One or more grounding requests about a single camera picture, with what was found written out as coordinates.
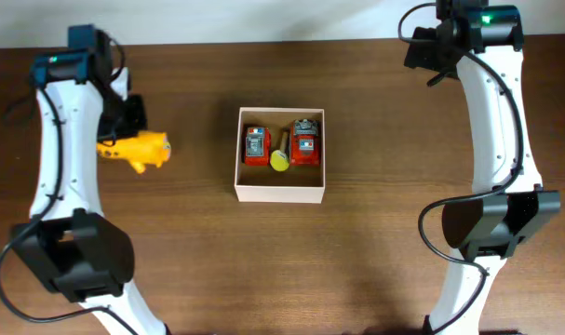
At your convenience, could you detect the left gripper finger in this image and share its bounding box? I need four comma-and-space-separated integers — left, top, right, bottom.
97, 116, 123, 145
118, 94, 147, 138

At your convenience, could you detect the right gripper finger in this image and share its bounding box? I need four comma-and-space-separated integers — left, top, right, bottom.
404, 27, 462, 73
426, 67, 459, 87

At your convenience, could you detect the orange toy dog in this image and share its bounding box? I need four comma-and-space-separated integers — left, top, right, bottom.
96, 130, 171, 174

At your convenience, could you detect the red toy police car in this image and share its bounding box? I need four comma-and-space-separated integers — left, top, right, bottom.
244, 127, 271, 166

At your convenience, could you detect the red toy fire truck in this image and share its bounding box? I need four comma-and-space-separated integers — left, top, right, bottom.
289, 119, 321, 166

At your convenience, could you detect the yellow wooden rattle drum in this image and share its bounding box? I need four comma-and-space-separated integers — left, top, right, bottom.
270, 131, 289, 172

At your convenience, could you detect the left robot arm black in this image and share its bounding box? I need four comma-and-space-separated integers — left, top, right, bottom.
7, 24, 171, 334

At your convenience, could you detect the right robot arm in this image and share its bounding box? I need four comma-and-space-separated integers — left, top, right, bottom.
404, 0, 561, 334

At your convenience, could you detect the white cardboard box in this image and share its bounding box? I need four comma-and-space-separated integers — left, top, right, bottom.
234, 107, 326, 204

